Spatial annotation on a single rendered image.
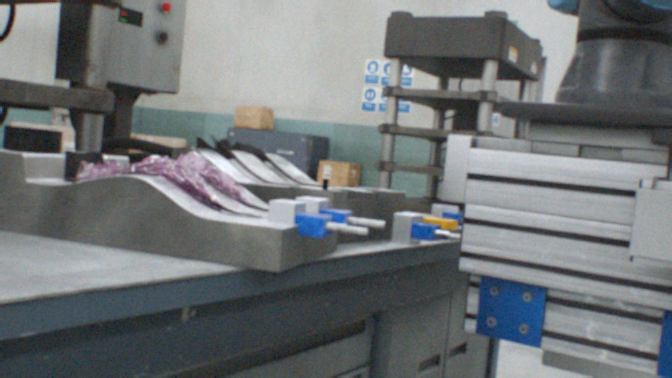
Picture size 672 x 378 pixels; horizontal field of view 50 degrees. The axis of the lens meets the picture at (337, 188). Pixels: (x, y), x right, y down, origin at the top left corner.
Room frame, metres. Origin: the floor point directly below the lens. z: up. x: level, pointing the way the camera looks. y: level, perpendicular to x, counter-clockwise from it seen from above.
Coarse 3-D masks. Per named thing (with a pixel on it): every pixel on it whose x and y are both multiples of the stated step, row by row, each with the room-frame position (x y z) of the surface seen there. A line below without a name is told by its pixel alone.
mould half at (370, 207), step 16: (208, 160) 1.31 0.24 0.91; (224, 160) 1.35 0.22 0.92; (240, 160) 1.39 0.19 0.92; (256, 160) 1.44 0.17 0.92; (272, 160) 1.49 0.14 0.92; (240, 176) 1.31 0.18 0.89; (272, 176) 1.40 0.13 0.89; (304, 176) 1.50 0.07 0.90; (256, 192) 1.25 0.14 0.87; (272, 192) 1.23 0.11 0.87; (288, 192) 1.21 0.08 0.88; (304, 192) 1.19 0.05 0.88; (320, 192) 1.18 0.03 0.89; (336, 192) 1.17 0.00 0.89; (368, 192) 1.26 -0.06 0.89; (400, 192) 1.36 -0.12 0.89; (336, 208) 1.17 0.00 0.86; (352, 208) 1.22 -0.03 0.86; (368, 208) 1.27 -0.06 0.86; (384, 208) 1.32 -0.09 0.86; (400, 208) 1.37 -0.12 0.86; (352, 240) 1.23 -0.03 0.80; (368, 240) 1.28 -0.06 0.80
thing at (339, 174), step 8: (320, 160) 8.29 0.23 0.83; (320, 168) 8.28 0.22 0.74; (328, 168) 8.23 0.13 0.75; (336, 168) 8.18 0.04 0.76; (344, 168) 8.12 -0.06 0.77; (352, 168) 8.17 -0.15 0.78; (360, 168) 8.34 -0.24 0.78; (320, 176) 8.27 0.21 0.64; (328, 176) 8.22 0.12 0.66; (336, 176) 8.17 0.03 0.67; (344, 176) 8.11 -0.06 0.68; (352, 176) 8.19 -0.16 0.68; (328, 184) 8.21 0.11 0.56; (336, 184) 8.16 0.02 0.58; (344, 184) 8.10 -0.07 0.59; (352, 184) 8.21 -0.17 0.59
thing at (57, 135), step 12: (12, 132) 1.02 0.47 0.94; (24, 132) 1.02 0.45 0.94; (36, 132) 1.02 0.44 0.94; (48, 132) 1.03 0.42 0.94; (60, 132) 1.06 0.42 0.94; (12, 144) 1.02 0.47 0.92; (24, 144) 1.02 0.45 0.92; (36, 144) 1.02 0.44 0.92; (48, 144) 1.03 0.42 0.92; (60, 144) 1.06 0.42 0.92
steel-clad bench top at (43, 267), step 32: (0, 256) 0.80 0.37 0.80; (32, 256) 0.81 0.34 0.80; (64, 256) 0.83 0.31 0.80; (96, 256) 0.86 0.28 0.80; (128, 256) 0.88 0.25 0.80; (160, 256) 0.90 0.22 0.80; (320, 256) 1.03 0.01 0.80; (352, 256) 1.10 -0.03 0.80; (0, 288) 0.65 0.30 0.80; (32, 288) 0.66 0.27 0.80; (64, 288) 0.67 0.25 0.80; (96, 288) 0.69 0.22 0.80
